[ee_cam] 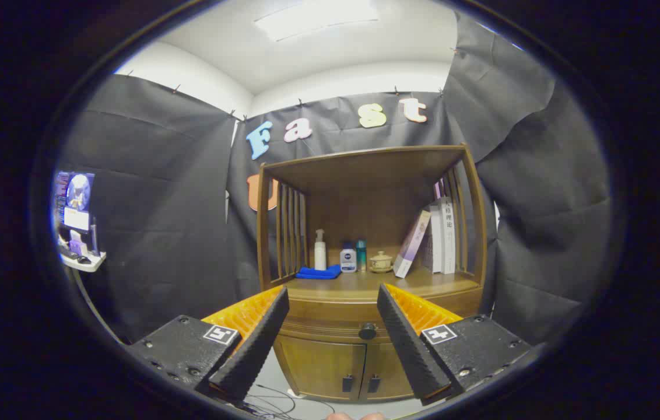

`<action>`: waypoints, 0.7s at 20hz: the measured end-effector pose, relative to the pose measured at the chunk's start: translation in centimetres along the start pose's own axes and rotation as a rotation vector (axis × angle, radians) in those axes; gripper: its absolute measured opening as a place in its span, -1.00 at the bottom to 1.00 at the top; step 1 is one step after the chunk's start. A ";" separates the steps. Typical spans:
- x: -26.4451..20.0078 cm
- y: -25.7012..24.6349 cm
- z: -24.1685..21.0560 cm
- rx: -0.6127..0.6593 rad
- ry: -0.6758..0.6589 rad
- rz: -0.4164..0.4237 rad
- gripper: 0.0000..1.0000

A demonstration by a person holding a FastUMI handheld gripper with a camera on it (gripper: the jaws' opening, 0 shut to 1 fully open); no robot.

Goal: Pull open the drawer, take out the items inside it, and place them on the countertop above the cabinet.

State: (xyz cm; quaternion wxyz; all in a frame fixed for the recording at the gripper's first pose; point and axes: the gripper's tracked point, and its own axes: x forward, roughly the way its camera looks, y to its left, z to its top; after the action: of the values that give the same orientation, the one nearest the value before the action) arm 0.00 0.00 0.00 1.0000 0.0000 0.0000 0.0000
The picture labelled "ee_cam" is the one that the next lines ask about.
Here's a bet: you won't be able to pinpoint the wooden cabinet door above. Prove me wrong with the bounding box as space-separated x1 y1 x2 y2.
364 341 418 402
276 335 366 402

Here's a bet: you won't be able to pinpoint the purple cover book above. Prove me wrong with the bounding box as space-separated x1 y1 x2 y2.
393 210 431 279

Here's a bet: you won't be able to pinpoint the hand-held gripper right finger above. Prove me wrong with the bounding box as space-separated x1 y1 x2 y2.
377 283 533 407

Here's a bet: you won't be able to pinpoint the wooden cabinet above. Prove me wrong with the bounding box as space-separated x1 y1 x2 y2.
255 144 489 403

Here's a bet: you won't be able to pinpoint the plain white book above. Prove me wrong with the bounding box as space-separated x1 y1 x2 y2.
430 204 445 274

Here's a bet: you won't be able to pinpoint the blue folded towel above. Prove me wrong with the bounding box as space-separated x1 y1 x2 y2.
296 265 342 280

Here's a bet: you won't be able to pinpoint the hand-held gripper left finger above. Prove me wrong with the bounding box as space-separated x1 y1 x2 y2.
125 285 290 404

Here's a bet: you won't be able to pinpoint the black floor cables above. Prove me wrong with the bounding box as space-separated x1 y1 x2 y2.
245 384 336 420

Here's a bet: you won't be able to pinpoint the white side table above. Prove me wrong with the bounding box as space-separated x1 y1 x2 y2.
60 250 107 273

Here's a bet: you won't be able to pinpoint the computer monitor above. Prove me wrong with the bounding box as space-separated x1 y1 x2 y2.
53 170 96 234

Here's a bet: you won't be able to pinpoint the white book with printed spine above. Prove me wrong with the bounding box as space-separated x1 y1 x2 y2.
441 197 458 275

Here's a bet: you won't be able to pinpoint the wooden drawer with black knob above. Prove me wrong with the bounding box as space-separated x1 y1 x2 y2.
276 295 483 346

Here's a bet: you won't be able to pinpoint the wooden countertop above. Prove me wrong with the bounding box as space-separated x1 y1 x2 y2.
283 269 479 301

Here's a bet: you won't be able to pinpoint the beige lidded teacup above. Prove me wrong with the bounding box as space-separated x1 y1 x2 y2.
368 251 394 274

